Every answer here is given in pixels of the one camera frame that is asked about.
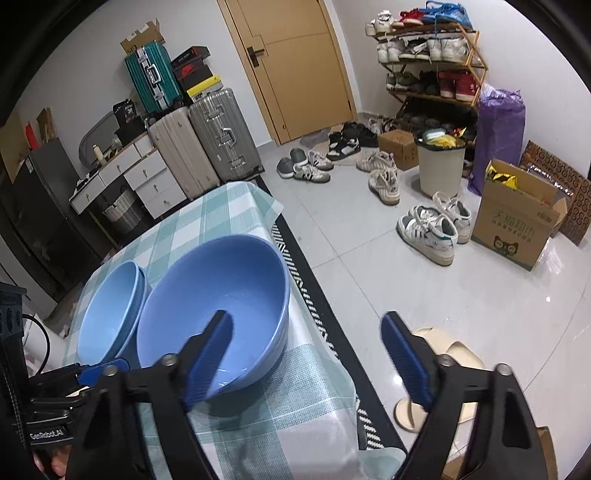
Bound black white sneaker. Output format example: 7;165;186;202
327;137;362;162

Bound teal checkered tablecloth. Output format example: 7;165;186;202
65;181;407;480

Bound red black shoe box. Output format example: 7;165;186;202
173;62;214;92

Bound wooden shoe rack with shoes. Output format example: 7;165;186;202
365;2;478;139

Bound white grey sneaker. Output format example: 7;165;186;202
368;168;401;206
356;151;398;173

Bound pile of dark shoes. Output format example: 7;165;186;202
329;117;394;148

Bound silver suitcase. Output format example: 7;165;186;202
188;88;264;184

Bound white green sneaker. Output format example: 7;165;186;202
431;191;473;244
396;205;459;267

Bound blue bag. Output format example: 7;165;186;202
425;0;474;29

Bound open cardboard box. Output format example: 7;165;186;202
121;18;167;57

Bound beige slipper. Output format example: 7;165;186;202
410;327;486;371
393;398;476;433

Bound brown cardboard box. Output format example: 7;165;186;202
378;129;420;171

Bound black white patterned rug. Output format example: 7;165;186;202
255;175;413;450

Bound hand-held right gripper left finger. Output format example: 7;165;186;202
65;309;234;480

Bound flattened cardboard pieces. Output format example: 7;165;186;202
0;108;58;182

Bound beige suitcase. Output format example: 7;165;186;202
145;106;221;200

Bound large printed cardboard box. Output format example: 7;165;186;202
471;158;570;272

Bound oval grey mirror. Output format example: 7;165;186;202
78;113;122;168

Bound white trash bin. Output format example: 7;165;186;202
414;129;468;198

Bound black yellow shoe box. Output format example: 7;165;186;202
185;76;225;101

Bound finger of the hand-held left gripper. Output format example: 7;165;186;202
28;357;131;411

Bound wicker basket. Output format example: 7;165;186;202
102;189;145;237

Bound purple plastic bag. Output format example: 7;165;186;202
467;85;527;195

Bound blue bowl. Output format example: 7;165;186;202
77;261;145;366
111;261;152;366
137;234;291;400

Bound person's left hand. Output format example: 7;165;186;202
34;450;71;480

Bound white drawer dresser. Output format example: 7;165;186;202
69;134;188;220

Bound wooden door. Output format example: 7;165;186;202
217;0;358;145

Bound black fridge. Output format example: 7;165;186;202
0;138;109;303

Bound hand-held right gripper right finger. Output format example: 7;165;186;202
380;311;559;480

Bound teal suitcase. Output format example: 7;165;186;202
124;41;184;116

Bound black cable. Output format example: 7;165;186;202
21;314;52;376

